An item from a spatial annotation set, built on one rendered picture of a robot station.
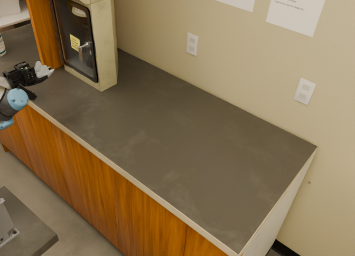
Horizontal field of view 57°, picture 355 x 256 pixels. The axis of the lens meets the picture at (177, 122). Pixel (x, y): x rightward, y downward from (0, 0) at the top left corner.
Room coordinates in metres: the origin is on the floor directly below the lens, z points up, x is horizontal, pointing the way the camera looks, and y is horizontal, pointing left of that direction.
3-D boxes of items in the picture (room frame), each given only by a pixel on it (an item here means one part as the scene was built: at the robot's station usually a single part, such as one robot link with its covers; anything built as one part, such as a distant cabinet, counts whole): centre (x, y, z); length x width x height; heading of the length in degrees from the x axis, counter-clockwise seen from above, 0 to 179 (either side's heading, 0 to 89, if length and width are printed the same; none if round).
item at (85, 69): (1.50, 0.55, 1.19); 0.30 x 0.01 x 0.40; 53
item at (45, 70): (1.22, 0.60, 1.17); 0.09 x 0.03 x 0.06; 138
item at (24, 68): (1.15, 0.68, 1.17); 0.12 x 0.08 x 0.09; 143
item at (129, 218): (1.46, 0.36, 0.45); 2.05 x 0.67 x 0.90; 53
